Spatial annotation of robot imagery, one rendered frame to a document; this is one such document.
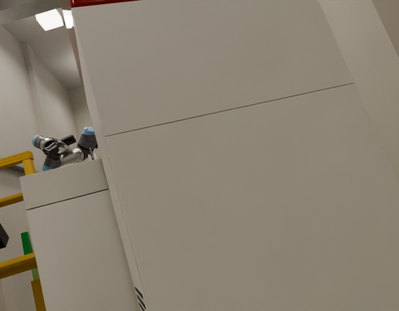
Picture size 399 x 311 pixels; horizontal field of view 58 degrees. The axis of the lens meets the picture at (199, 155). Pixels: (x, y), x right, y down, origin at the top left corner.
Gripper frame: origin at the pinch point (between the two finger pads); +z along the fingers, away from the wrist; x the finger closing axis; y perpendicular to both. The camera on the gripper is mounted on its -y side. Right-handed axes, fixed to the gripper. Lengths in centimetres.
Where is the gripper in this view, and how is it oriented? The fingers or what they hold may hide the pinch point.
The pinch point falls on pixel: (71, 150)
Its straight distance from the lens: 197.8
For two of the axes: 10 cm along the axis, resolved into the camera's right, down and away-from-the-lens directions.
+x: -3.0, -7.5, -6.0
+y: -6.0, 6.3, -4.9
